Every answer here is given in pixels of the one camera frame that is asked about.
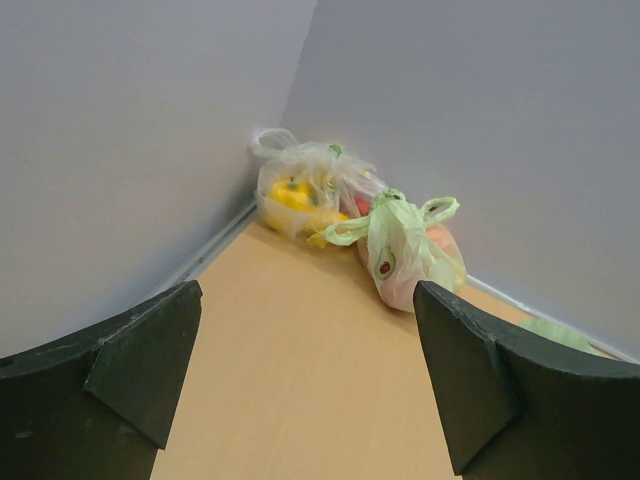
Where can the clear plastic bag of fruit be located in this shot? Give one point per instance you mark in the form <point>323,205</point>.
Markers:
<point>303,188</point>

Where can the green avocado print plastic bag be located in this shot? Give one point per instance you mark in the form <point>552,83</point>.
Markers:
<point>403,244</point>

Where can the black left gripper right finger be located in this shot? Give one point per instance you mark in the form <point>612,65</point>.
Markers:
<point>473,391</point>

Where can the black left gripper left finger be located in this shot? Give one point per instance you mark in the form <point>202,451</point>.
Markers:
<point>141,358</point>

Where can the green scalloped bowl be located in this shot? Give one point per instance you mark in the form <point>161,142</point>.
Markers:
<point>558,334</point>

